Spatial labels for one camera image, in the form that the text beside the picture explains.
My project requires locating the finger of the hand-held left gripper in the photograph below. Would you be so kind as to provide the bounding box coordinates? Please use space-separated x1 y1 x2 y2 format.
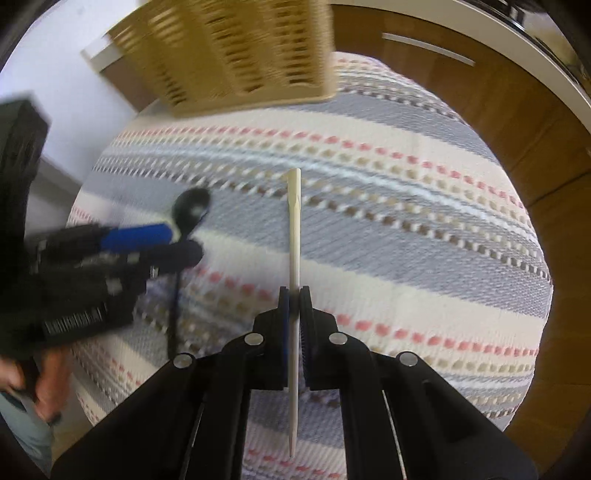
99 223 174 254
124 240 205 274

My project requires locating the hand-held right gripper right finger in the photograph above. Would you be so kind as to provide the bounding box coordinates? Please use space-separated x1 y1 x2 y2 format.
298 286 539 480

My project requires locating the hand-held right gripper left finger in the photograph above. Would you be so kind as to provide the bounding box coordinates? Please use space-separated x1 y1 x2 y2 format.
51 286 291 480

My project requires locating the black spoon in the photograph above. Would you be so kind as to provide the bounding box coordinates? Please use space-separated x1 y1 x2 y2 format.
166 187 212 356

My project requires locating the pale wooden chopstick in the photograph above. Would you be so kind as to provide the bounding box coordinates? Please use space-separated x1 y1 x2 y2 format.
285 168 303 457

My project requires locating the yellow plastic utensil basket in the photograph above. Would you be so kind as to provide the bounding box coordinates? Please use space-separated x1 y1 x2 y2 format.
108 0 337 118

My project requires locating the person's left hand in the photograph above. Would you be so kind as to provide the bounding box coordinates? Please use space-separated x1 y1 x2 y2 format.
0 348 72 423

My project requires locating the striped woven table cloth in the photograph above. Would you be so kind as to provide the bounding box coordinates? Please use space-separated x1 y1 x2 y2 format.
65 51 554 480

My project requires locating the black gas stove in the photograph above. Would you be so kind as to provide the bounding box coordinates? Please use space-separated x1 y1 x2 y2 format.
489 0 585 88

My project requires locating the long metal drawer handle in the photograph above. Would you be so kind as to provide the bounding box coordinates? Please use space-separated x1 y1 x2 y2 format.
382 32 476 66

